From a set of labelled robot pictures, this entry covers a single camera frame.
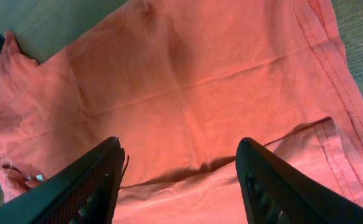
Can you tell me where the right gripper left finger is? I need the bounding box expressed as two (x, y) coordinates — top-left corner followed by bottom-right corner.
(0, 137), (125, 224)

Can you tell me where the orange FRAM t-shirt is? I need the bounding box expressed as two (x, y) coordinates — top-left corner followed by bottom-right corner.
(0, 0), (363, 223)

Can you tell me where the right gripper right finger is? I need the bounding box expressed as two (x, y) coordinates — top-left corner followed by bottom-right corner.
(235, 138), (363, 224)

